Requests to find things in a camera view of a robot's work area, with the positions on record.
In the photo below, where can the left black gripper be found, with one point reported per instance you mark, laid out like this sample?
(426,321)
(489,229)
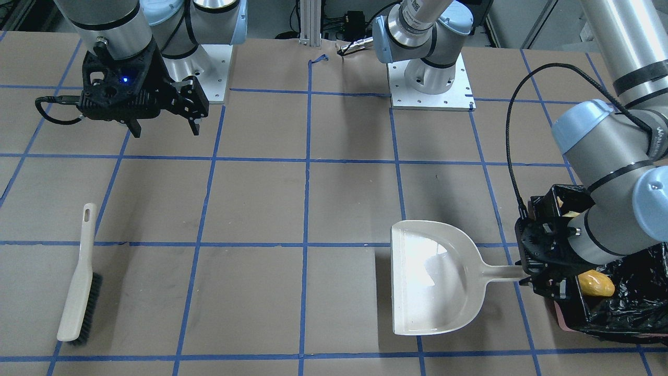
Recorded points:
(554,286)

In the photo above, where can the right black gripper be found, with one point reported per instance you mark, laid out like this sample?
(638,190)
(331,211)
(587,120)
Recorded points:
(166,72)

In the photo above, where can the yellow potato toy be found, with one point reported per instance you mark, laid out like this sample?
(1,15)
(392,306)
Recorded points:
(596,284)

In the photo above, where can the beige plastic dustpan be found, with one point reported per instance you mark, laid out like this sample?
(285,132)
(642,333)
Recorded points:
(438,278)

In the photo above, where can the beige hand brush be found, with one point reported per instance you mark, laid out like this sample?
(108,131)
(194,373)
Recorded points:
(84,288)

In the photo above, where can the tan bread slice toy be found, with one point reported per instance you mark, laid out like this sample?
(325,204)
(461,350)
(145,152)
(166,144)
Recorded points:
(563,212)

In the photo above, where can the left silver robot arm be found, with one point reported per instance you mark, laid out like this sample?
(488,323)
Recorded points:
(612,144)

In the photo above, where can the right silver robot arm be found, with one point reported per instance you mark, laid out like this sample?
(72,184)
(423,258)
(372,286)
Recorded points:
(178,28)

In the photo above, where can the bin with black bag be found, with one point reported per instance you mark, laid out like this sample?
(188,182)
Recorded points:
(636,313)

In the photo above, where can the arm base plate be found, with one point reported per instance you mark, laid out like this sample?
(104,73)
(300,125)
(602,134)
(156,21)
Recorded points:
(210,64)
(416,86)

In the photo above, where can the aluminium frame post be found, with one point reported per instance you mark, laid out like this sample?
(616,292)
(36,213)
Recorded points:
(310,17)

